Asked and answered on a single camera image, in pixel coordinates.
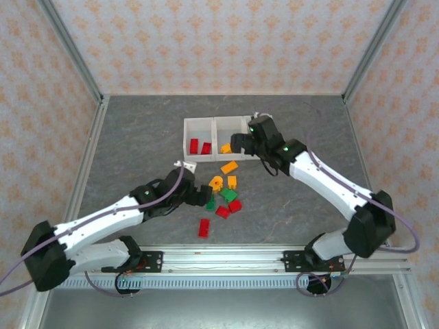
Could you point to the orange square lego brick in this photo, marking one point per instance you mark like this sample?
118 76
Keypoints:
225 148

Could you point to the green long lego brick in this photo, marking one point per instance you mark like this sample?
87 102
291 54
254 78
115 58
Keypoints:
211 205

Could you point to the yellow round lego piece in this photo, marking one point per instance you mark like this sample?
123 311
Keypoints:
216 184

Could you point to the orange long lego brick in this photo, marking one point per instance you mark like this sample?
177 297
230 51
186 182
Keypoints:
229 167

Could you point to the red long lego brick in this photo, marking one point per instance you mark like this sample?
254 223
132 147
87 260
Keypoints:
194 146
204 228

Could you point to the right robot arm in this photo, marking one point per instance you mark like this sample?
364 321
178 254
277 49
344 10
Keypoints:
326 181

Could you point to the yellow lego brick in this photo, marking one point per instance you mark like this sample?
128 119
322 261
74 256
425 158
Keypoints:
232 181

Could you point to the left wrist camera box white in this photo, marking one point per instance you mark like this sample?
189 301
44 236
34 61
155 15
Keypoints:
187 167

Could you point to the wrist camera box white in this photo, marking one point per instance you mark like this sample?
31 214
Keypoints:
187 167
259 114

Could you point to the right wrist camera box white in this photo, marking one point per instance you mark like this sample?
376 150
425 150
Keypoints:
259 114

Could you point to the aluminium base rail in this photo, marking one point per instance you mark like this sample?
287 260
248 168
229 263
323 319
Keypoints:
219 260

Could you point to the silver table side rail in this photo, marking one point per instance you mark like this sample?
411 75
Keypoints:
357 137
88 164

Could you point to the silver aluminium frame post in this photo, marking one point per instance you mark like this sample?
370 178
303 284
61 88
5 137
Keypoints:
374 48
72 48

